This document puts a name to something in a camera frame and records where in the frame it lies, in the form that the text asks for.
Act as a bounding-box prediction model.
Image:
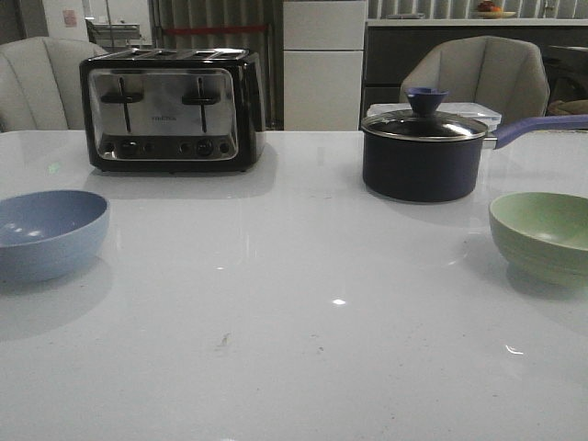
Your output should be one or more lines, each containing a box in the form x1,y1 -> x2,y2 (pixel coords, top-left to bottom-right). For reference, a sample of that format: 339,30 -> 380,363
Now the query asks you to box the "glass pot lid blue knob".
360,87 -> 487,141

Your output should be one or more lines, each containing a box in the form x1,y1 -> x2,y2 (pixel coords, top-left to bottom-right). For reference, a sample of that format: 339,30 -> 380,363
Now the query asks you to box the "beige chair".
1,37 -> 106,132
400,36 -> 549,124

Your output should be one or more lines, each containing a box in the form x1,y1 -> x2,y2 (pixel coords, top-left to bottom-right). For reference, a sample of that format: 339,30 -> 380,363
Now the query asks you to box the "blue bowl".
1,189 -> 109,283

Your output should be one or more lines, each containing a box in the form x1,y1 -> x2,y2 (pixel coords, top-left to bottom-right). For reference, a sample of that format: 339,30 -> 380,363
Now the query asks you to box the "dark blue saucepan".
362,115 -> 587,203

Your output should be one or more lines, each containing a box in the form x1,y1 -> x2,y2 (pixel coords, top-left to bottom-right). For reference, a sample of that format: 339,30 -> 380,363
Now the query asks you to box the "white refrigerator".
283,1 -> 368,131

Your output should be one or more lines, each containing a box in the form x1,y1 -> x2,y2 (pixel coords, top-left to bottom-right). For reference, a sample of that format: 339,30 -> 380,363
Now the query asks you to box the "green bowl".
489,192 -> 587,288

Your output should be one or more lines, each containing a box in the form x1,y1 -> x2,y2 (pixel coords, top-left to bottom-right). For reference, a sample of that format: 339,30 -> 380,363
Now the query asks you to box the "beige chair right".
400,36 -> 549,124

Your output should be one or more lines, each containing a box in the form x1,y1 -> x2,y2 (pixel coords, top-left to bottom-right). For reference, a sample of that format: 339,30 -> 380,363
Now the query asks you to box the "clear plastic container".
366,102 -> 502,131

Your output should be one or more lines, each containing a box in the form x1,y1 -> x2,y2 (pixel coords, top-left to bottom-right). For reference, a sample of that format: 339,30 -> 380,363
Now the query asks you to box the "black and chrome toaster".
79,48 -> 266,173

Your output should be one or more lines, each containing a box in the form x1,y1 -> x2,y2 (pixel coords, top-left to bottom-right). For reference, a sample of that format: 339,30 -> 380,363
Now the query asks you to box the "fruit plate on counter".
474,0 -> 516,19

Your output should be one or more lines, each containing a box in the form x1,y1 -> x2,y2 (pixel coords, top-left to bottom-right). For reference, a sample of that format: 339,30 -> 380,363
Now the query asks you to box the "beige chair left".
1,37 -> 106,132

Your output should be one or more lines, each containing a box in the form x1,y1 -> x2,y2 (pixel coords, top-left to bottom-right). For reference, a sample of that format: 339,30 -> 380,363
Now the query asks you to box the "grey counter cabinet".
361,18 -> 587,114

